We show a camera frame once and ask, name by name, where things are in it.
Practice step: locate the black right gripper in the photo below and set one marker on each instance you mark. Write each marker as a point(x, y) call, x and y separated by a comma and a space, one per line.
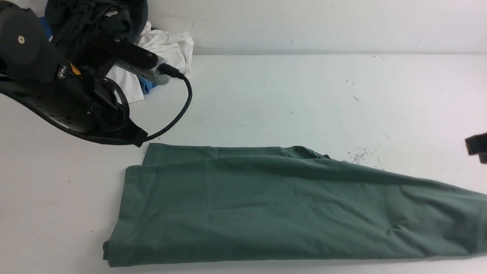
point(476, 145)

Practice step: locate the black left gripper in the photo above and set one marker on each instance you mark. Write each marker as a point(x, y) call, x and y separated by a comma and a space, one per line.
point(82, 105)

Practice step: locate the green long sleeve shirt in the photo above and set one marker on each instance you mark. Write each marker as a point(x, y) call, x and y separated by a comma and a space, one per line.
point(190, 204)

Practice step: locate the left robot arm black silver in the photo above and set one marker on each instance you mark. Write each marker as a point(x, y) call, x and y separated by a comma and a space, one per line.
point(23, 42)

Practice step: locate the blue crumpled garment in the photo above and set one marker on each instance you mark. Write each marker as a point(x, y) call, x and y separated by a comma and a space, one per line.
point(134, 87)

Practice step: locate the black crumpled garment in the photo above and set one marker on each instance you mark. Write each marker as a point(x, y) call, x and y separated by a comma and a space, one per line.
point(75, 22)

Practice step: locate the white crumpled garment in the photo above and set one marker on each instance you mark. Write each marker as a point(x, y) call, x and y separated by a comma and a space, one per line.
point(176, 48)

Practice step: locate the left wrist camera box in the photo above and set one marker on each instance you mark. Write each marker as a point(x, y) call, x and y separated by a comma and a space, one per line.
point(139, 61)

